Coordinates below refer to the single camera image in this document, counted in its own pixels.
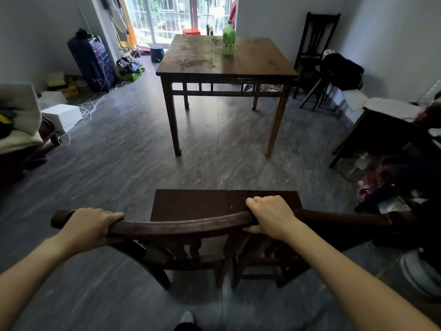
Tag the person's left hand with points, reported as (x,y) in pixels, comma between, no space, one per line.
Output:
(84,229)

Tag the person's right hand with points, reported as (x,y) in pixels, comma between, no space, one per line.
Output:
(275,217)

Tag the person's right thumb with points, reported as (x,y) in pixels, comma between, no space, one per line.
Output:
(252,228)

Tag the person's left thumb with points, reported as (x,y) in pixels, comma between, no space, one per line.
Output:
(115,240)

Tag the dark wooden chair curved back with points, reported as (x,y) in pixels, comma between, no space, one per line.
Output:
(193,210)

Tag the person's right forearm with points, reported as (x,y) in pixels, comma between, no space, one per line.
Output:
(348,286)

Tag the person's left forearm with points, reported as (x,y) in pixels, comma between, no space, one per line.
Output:
(29,275)

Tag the person's shoe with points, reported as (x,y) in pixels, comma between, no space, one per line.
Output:
(187,322)

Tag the pile of bags and clutter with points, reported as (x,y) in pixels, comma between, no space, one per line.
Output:
(382,193)

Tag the large white box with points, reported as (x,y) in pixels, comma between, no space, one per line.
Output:
(62,115)

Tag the dark side table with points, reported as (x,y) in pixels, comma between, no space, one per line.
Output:
(382,137)

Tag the pile of folded clothes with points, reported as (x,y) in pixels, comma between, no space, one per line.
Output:
(19,113)

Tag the green box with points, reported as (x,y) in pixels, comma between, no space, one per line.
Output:
(134,76)

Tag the brown wooden square table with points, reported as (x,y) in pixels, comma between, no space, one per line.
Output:
(224,60)

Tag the white blue round object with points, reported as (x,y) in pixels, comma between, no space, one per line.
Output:
(422,274)

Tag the dark blue suitcase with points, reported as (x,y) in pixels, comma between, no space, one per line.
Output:
(92,61)

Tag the black bag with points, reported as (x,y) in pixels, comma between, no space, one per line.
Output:
(342,72)

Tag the white paper sheet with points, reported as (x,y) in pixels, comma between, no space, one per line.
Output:
(392,108)

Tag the green plastic bottle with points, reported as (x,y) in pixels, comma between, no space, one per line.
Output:
(228,39)

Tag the blue plastic stool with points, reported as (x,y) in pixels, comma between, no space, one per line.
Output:
(157,54)

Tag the black wooden slat-back chair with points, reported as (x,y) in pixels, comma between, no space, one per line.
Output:
(315,41)

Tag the red hanging cloth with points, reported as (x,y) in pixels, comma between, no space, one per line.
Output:
(233,13)

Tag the yellow curtain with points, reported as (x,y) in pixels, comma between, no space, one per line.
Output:
(128,24)

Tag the hanging grey garment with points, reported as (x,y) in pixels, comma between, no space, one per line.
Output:
(115,15)

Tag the glass balcony door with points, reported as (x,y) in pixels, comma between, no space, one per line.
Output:
(172,17)

